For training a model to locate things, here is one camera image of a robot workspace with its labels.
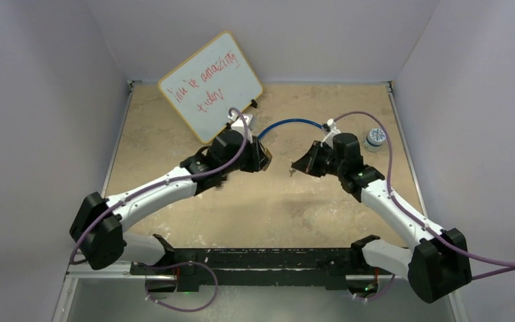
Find blue cable lock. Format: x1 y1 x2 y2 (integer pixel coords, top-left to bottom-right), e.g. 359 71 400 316
257 118 324 140

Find silver key bunch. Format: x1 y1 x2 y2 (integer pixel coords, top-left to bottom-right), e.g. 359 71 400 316
288 161 295 177

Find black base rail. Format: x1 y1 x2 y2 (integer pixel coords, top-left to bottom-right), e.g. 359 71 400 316
130 248 390 292

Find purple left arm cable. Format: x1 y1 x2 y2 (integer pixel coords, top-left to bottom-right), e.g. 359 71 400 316
68 107 250 266

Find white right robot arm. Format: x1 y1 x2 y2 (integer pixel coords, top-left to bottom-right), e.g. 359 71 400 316
291 133 472 303

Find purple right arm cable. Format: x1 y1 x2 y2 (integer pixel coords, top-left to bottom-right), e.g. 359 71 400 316
333 111 515 282

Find white dry-erase board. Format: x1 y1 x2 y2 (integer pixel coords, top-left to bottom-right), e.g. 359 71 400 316
158 31 264 144

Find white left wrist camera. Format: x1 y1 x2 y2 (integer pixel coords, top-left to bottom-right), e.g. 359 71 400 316
227 113 256 141

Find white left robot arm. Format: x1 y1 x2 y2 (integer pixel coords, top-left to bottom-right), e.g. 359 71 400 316
69 129 272 274

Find brass padlock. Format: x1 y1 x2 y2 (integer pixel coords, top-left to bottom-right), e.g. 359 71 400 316
262 149 272 171

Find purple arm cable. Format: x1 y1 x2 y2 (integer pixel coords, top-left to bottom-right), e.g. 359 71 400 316
333 111 515 282
68 107 250 266

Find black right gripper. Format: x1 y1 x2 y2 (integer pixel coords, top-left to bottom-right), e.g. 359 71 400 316
292 141 345 178

